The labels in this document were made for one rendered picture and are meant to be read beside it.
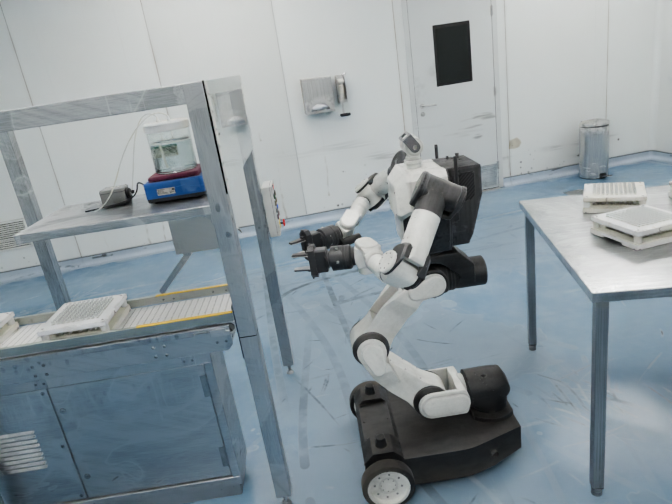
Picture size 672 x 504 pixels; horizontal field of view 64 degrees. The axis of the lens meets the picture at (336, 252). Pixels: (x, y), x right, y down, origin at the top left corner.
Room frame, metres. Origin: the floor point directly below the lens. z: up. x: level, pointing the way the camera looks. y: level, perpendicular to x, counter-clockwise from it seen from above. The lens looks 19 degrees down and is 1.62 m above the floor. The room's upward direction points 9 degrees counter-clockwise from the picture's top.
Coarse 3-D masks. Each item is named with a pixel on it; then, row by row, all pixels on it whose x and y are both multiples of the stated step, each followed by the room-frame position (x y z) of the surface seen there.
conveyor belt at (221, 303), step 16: (160, 304) 1.99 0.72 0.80; (176, 304) 1.97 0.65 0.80; (192, 304) 1.94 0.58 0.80; (208, 304) 1.92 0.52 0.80; (224, 304) 1.90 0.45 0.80; (128, 320) 1.88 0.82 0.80; (144, 320) 1.86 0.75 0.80; (160, 320) 1.84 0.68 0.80; (16, 336) 1.89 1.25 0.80; (32, 336) 1.87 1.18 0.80
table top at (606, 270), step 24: (648, 192) 2.40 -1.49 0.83; (528, 216) 2.37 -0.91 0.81; (552, 216) 2.26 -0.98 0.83; (576, 216) 2.22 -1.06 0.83; (552, 240) 1.98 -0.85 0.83; (576, 240) 1.94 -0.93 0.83; (600, 240) 1.90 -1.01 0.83; (576, 264) 1.72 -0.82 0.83; (600, 264) 1.69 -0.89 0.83; (624, 264) 1.66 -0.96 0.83; (648, 264) 1.63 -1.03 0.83; (600, 288) 1.51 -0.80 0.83; (624, 288) 1.49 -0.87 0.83; (648, 288) 1.47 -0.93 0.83
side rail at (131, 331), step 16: (192, 320) 1.73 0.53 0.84; (208, 320) 1.73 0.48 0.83; (224, 320) 1.73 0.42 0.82; (80, 336) 1.72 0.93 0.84; (96, 336) 1.72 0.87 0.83; (112, 336) 1.72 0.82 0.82; (128, 336) 1.72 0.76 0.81; (0, 352) 1.72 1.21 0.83; (16, 352) 1.72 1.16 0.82; (32, 352) 1.72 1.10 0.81
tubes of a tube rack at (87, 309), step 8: (72, 304) 1.93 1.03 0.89; (80, 304) 1.92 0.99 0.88; (88, 304) 1.90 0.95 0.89; (96, 304) 1.89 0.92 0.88; (64, 312) 1.86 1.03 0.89; (72, 312) 1.87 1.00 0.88; (80, 312) 1.85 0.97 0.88; (88, 312) 1.83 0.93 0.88; (96, 312) 1.82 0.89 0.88; (64, 320) 1.79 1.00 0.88
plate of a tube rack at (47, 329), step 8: (112, 296) 1.97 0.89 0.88; (120, 296) 1.96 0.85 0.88; (64, 304) 1.97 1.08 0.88; (112, 304) 1.89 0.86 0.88; (120, 304) 1.90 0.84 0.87; (56, 312) 1.89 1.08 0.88; (104, 312) 1.82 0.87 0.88; (112, 312) 1.82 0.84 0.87; (48, 320) 1.83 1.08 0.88; (80, 320) 1.78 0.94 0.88; (88, 320) 1.77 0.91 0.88; (96, 320) 1.76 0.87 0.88; (104, 320) 1.75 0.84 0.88; (40, 328) 1.76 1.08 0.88; (48, 328) 1.75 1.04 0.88; (56, 328) 1.74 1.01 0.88; (64, 328) 1.74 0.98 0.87; (72, 328) 1.74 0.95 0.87; (80, 328) 1.74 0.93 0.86; (88, 328) 1.74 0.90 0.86
